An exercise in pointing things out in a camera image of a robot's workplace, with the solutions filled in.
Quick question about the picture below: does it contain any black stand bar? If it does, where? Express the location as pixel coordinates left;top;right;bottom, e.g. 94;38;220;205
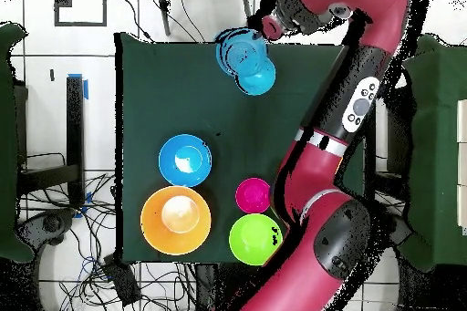
17;75;86;210

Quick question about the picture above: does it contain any dark grey chair with knob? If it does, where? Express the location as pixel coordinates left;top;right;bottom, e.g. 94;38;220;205
14;207;78;252

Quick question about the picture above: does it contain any green cloth side table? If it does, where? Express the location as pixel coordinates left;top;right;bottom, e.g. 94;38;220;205
397;32;467;272
0;22;32;264

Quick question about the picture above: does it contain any pink red bowl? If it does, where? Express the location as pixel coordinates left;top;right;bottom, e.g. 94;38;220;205
234;177;272;214

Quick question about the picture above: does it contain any black power box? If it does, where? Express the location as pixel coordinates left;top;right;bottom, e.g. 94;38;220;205
102;254;142;307

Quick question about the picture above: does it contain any green bowl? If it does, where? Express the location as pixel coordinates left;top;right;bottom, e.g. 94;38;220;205
228;213;284;266

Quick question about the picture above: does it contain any tangle of black cables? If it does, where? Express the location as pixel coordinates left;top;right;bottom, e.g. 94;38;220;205
17;151;198;311

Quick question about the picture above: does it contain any small ribbed teal bowl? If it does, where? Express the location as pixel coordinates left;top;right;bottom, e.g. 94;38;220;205
234;56;277;97

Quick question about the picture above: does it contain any large blue bowl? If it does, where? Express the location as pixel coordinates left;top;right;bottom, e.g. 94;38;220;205
158;133;213;188

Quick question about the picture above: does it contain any large yellow bowl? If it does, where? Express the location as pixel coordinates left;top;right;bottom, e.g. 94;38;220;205
140;185;213;256

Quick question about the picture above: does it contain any black equipment stand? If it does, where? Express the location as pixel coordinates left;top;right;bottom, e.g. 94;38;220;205
386;86;415;178

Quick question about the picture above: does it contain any white boxes stack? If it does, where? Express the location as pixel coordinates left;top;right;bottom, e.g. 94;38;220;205
456;98;467;236

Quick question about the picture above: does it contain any dark green tablecloth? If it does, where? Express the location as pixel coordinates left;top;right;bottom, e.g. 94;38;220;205
114;32;368;264

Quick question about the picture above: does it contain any shallow blue bowl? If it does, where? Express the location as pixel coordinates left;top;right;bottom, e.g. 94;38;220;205
214;27;272;79

